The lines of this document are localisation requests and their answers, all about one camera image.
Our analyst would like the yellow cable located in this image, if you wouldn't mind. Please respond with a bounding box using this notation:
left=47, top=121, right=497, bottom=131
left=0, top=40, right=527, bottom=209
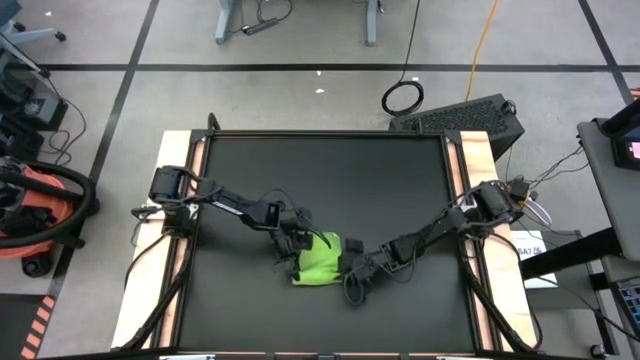
left=464, top=0, right=501, bottom=101

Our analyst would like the black device with pink screen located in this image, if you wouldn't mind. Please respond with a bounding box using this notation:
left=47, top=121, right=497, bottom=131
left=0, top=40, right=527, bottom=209
left=594, top=97, right=640, bottom=171

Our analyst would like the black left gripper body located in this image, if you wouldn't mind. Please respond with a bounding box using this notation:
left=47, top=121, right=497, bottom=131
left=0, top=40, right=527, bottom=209
left=273, top=219, right=314, bottom=261

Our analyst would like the black table mat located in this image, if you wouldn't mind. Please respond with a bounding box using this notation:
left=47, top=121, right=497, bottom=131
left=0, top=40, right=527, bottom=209
left=178, top=135, right=476, bottom=354

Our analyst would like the coiled black cable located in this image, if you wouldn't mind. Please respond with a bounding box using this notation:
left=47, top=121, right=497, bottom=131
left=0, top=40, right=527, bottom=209
left=381, top=0, right=425, bottom=117

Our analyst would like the black equipment box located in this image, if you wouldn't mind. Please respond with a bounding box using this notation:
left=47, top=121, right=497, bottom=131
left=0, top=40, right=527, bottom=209
left=0, top=47, right=69, bottom=131

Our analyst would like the white paper sheet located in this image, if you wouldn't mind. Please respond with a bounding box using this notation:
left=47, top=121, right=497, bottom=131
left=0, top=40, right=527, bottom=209
left=509, top=229, right=559, bottom=290

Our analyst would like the keypad with blue keys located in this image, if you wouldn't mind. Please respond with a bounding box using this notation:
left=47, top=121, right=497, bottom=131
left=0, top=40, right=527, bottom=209
left=615, top=277, right=640, bottom=331

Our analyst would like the black vacuum hose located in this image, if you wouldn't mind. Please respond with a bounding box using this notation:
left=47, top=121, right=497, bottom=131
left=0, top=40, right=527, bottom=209
left=0, top=159, right=99, bottom=249

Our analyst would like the black power strip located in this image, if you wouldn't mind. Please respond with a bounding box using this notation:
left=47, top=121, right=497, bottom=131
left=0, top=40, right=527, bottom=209
left=243, top=17, right=279, bottom=36

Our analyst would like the black metal beam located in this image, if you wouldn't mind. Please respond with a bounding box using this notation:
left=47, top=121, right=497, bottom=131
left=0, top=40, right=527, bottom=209
left=519, top=227, right=624, bottom=280

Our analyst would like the green microfibre towel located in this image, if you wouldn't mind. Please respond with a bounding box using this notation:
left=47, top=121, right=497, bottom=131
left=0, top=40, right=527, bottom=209
left=291, top=231, right=346, bottom=287

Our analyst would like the orange black hazard mat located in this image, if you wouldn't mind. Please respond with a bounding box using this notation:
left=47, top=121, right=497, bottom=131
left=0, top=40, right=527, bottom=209
left=0, top=293, right=57, bottom=360

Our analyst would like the black cable hub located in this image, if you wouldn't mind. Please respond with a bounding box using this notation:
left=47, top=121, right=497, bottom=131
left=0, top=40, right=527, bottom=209
left=508, top=177, right=532, bottom=202

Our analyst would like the orange vacuum cleaner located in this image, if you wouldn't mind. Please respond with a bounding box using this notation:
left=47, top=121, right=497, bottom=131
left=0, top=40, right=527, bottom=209
left=0, top=155, right=101, bottom=279

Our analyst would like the grey office chair base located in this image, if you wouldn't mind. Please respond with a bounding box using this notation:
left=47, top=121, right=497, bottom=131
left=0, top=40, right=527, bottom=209
left=0, top=0, right=67, bottom=49

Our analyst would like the black perforated computer tower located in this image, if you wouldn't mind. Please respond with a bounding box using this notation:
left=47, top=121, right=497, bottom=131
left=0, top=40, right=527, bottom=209
left=388, top=93, right=526, bottom=161

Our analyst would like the grey side table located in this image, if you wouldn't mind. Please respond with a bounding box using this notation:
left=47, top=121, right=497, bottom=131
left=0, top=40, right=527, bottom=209
left=577, top=119, right=640, bottom=264

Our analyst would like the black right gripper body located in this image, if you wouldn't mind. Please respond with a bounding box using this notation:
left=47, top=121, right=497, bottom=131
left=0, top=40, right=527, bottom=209
left=344, top=244, right=401, bottom=286

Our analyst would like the grey desk leg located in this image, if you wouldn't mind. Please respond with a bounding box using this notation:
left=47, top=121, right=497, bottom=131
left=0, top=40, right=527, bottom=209
left=214, top=0, right=239, bottom=45
left=364, top=0, right=380, bottom=47

